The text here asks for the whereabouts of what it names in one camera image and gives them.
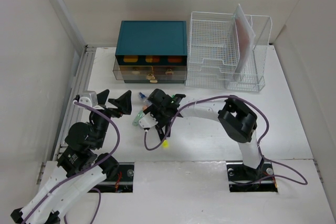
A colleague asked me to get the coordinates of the green translucent plastic case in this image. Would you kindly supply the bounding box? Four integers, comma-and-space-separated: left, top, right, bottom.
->
132, 110, 144, 126

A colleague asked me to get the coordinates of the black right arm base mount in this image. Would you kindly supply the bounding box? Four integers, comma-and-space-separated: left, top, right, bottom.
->
226, 162, 278, 193

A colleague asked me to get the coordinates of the clear blue cap bottle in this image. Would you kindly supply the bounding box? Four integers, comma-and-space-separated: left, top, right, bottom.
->
138, 92, 151, 104

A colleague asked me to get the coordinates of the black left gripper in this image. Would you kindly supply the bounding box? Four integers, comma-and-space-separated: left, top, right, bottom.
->
90, 89, 131, 148

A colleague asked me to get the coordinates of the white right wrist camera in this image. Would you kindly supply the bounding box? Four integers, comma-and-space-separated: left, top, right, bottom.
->
138, 114, 158, 131

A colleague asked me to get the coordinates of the white wire file rack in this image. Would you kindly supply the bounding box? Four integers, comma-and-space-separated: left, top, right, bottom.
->
185, 12, 272, 92

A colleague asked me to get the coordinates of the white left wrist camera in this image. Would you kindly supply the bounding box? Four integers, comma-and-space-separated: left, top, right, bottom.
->
72, 91, 98, 108

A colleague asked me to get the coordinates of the aluminium rail frame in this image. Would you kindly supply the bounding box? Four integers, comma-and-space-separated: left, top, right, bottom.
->
36, 44, 97, 184

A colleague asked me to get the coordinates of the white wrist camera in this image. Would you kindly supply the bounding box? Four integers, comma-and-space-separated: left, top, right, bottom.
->
72, 91, 98, 108
138, 114, 158, 131

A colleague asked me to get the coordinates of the yellow cap black highlighter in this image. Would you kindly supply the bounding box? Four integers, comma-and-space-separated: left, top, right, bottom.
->
163, 141, 169, 148

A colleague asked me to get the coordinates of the teal drawer organizer box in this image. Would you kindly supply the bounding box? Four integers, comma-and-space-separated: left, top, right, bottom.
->
114, 20, 187, 83

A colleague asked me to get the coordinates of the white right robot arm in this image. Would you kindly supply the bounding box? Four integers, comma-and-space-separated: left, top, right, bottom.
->
139, 89, 264, 180

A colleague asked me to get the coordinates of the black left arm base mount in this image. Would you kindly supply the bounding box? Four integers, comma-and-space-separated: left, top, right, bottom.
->
95, 163, 134, 193

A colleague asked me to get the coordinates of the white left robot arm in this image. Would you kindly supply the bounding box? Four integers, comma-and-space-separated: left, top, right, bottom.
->
10, 89, 132, 223

